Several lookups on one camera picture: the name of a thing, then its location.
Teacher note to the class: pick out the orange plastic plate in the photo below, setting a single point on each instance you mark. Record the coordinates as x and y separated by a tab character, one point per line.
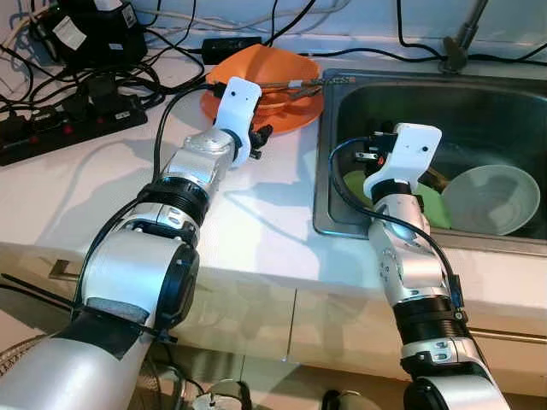
299	120

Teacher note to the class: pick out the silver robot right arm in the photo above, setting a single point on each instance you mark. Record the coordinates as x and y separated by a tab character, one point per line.
410	256

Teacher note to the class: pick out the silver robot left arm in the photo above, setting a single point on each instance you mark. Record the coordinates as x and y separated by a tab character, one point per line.
137	273

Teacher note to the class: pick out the orange plastic bowl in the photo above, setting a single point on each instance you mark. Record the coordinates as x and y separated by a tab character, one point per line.
265	64

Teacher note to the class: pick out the patterned wooden chopstick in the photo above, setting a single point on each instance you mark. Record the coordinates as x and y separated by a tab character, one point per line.
316	82

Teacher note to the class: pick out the green plastic plate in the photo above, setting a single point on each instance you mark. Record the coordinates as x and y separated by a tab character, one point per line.
436	209

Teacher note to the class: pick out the black power adapter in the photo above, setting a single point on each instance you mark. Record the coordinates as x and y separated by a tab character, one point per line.
231	44

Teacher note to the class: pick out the stainless steel sink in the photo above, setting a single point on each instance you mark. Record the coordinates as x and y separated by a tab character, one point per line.
479	120

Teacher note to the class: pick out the grey translucent bowl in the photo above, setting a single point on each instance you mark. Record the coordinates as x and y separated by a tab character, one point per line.
491	201

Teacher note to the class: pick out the thin metal faucet stem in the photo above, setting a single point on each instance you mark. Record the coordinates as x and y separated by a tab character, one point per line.
457	47

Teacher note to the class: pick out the black device with label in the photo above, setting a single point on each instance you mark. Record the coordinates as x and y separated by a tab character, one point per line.
94	38

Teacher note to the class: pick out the black power strip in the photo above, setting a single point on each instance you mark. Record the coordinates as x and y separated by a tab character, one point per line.
51	137

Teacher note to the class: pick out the grey robot left foot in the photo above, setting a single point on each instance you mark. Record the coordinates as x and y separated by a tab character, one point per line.
224	397

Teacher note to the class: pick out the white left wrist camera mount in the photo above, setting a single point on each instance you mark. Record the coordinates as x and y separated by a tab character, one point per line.
235	107

